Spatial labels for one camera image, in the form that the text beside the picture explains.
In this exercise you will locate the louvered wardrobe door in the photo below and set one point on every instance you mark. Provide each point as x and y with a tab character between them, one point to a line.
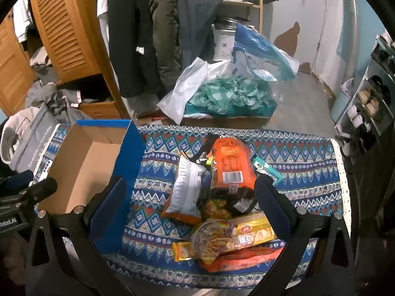
61	30

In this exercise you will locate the white plastic bag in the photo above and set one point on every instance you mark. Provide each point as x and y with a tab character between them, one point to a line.
185	92

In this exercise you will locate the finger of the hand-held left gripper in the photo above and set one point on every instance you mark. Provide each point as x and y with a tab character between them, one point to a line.
18	180
43	188

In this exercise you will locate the teal checkered cloth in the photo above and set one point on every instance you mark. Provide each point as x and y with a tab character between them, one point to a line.
228	92

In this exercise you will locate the plain wooden wardrobe door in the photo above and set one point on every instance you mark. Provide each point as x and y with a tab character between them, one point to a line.
12	67

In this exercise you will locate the wooden wardrobe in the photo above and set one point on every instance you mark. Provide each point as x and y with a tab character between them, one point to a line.
98	109

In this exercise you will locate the grey clothes in wardrobe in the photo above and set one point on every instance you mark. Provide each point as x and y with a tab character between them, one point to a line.
41	64

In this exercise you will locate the black barcode snack packet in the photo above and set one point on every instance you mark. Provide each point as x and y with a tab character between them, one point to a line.
240	200

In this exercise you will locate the blue patterned tablecloth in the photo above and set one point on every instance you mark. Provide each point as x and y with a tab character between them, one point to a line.
308	166

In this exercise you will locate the grey clothes pile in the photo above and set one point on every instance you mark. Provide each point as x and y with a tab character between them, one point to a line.
52	98

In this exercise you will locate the large orange snack packet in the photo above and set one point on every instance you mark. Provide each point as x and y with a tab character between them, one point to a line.
231	163

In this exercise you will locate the grey tote bag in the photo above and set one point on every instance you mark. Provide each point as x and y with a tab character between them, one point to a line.
34	141

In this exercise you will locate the red snack packet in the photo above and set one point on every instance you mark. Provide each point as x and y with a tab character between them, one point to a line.
247	259

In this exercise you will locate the white garment on door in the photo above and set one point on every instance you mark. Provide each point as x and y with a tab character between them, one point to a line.
21	21

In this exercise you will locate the grey-blue hanging coat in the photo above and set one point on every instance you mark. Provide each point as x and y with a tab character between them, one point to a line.
197	15

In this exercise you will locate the blue plastic bag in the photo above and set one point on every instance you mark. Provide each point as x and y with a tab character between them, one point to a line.
256	49

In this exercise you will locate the blue cardboard box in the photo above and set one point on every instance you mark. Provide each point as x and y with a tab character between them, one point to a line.
83	166

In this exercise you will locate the black shoes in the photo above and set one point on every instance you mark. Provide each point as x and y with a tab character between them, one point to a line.
378	84

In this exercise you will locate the dark cloth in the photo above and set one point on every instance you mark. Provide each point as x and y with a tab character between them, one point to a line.
376	206

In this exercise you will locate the olive hanging coat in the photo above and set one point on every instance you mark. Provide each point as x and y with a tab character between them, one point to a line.
165	37

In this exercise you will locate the long gold biscuit packet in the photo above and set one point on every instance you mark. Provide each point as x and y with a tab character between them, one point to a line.
256	228

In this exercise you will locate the wooden shelf rack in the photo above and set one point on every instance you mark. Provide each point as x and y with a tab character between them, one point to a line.
260	0

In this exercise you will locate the white shoes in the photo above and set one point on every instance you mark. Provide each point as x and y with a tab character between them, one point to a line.
358	117

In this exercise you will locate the white door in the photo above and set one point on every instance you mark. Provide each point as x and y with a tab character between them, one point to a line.
333	21

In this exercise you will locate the white hoodie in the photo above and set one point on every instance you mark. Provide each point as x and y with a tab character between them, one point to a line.
12	129

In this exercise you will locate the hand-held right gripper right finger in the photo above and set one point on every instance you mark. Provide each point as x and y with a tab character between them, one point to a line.
273	205

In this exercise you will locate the white hanging shirt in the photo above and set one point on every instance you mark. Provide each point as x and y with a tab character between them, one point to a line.
100	6

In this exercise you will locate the grey striped chip bag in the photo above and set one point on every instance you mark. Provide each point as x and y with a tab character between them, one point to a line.
185	191

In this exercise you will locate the white patterned appliance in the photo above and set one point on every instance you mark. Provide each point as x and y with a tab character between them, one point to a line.
223	43

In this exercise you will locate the tan shoes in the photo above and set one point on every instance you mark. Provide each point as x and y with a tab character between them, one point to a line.
370	101

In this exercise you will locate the black hanging jacket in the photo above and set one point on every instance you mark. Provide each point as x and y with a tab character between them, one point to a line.
129	37

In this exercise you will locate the teal snack packet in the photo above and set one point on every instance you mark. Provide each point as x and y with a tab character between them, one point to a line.
265	168

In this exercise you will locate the pale green shoe rack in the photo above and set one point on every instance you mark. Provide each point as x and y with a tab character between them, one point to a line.
355	98

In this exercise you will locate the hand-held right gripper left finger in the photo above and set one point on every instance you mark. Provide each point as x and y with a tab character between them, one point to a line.
111	205

